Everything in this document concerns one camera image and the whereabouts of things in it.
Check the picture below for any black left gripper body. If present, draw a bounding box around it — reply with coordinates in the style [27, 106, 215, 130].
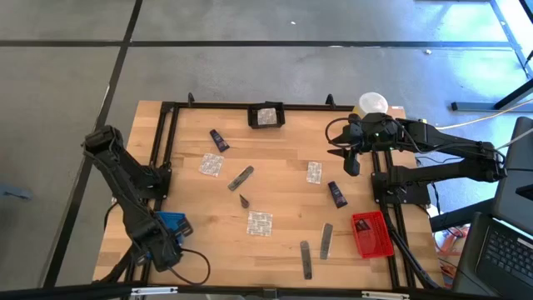
[132, 224, 185, 274]

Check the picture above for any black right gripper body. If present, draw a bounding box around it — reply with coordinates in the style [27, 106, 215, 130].
[358, 111, 401, 153]

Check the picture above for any yellow white wipes canister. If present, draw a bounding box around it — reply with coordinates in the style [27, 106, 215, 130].
[351, 91, 391, 120]

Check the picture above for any blue plastic mesh basket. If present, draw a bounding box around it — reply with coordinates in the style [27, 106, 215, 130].
[156, 211, 194, 248]

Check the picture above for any black rig crossbar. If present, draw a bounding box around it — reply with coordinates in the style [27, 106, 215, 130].
[0, 282, 533, 300]

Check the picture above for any red plastic mesh basket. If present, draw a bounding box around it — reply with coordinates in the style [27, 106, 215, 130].
[351, 210, 395, 259]

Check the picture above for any black plastic mesh basket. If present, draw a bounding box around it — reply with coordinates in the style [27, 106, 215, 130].
[247, 101, 286, 129]

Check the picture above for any black desk foot bar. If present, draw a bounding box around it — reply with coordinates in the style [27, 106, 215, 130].
[428, 198, 496, 233]

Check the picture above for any dark grey monitor back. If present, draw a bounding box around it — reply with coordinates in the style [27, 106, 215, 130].
[492, 115, 533, 235]

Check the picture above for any black laptop computer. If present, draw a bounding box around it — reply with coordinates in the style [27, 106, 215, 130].
[451, 211, 533, 300]

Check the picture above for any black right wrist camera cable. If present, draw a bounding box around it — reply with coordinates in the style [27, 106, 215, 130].
[324, 117, 356, 148]

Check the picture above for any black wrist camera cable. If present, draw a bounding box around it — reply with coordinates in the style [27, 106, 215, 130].
[165, 247, 212, 287]
[324, 117, 356, 148]

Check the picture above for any silver metal bracket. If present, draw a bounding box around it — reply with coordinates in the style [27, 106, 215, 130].
[130, 286, 179, 297]
[361, 290, 411, 300]

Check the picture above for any black left arm cable bundle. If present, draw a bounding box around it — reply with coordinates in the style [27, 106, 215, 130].
[93, 245, 145, 288]

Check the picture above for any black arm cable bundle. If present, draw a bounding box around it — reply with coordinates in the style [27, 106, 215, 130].
[93, 245, 145, 288]
[381, 206, 443, 291]

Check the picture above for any black left wrist camera cable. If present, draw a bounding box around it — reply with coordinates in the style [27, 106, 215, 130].
[165, 247, 212, 287]

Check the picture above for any black aluminium table frame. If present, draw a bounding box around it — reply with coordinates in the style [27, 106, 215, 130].
[123, 92, 443, 293]

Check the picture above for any yellow extension cable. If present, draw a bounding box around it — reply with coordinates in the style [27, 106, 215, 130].
[419, 98, 533, 131]

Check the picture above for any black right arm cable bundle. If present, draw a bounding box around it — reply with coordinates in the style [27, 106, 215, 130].
[381, 206, 443, 291]

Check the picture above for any black desk leg frame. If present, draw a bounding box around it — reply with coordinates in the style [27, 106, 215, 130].
[451, 77, 533, 113]

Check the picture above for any grey cable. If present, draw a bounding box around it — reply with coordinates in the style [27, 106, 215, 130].
[495, 126, 533, 152]

